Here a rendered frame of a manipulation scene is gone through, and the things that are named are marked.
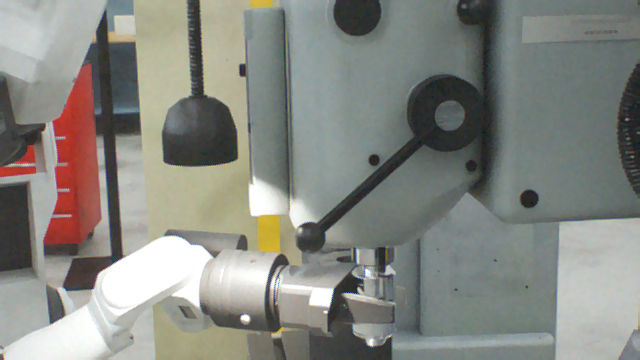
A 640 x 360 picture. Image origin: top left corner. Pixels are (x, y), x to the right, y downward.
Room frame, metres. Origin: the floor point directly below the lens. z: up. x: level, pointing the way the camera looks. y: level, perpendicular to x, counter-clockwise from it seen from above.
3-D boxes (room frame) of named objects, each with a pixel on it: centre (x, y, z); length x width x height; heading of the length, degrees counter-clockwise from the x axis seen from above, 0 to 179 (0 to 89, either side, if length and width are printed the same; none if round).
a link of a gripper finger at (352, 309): (1.05, -0.05, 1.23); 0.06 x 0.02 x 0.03; 72
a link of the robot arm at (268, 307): (1.10, 0.03, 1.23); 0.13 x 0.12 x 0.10; 162
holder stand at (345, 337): (1.53, -0.04, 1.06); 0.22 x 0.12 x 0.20; 0
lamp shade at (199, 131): (0.99, 0.11, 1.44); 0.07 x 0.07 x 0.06
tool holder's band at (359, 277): (1.08, -0.06, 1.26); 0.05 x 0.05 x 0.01
